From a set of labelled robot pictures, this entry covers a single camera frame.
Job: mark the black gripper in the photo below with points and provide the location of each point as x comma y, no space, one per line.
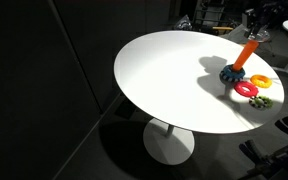
255,18

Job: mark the grey lounge chair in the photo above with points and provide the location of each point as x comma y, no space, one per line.
236,34

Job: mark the chair with wooden armrest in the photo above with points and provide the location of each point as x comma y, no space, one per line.
222,29

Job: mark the orange stand post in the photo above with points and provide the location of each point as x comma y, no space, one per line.
245,56

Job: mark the white table pedestal base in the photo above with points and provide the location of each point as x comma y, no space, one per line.
168,150

